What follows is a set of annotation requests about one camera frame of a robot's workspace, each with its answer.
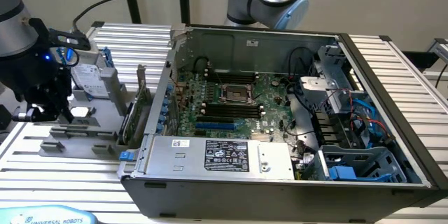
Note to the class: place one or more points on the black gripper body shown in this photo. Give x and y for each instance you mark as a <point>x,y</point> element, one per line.
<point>39,77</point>

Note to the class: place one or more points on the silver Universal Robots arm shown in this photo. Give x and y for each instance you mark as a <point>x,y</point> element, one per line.
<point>11,24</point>

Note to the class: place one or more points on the green RAM stick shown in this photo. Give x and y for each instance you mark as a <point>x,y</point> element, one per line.
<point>84,122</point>

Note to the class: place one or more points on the black RAM slot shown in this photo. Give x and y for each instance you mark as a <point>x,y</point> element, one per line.
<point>231,111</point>
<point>231,79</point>
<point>231,82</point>
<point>231,115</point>
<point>231,108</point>
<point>231,105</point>
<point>231,74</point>

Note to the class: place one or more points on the silver CPU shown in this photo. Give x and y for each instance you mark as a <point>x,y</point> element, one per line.
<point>82,111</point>

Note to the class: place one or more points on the hard disk with blue carrier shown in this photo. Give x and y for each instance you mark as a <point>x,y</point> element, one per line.
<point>87,77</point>

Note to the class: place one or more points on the grey parts rack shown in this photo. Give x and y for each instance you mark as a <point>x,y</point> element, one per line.
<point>80,144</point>

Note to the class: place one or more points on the green graphics card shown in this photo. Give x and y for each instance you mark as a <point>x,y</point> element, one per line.
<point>135,119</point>

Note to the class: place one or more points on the blue case latch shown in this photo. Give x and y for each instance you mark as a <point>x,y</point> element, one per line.
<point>127,155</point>

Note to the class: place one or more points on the black table corner cap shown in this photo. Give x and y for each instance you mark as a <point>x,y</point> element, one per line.
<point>98,24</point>
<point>386,38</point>

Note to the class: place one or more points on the silver power supply unit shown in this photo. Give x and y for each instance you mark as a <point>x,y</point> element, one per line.
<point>164,161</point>

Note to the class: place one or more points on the blue Universal Robots joint cap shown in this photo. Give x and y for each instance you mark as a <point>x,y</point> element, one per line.
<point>48,214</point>

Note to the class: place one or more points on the short black expansion slot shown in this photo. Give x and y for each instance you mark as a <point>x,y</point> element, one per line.
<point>200,133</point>

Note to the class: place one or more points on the long black expansion slot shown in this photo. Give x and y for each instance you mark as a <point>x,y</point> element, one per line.
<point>215,119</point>

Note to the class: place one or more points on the blue expansion slot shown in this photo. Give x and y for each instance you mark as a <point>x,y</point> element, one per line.
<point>214,126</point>

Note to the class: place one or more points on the CPU socket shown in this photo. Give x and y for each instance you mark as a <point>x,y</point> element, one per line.
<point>235,94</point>

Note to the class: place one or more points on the silver chipset heat sink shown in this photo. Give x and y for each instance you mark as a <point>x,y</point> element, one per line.
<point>262,137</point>

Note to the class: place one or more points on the green motherboard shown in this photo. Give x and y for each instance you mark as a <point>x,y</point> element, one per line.
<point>271,95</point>

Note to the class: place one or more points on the coin cell battery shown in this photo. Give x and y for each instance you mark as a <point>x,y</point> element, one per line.
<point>276,82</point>

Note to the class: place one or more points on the black open PC case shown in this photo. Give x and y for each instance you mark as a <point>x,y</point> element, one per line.
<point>244,200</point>

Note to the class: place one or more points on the silver drive cage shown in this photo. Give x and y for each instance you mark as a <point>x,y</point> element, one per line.
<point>336,95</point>

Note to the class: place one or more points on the grey-blue plastic disk bay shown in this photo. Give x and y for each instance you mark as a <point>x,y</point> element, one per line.
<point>367,155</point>

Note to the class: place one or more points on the black box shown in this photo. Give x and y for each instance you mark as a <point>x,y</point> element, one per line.
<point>418,60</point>

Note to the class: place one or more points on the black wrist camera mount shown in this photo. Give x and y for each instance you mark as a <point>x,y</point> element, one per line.
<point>52,35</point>

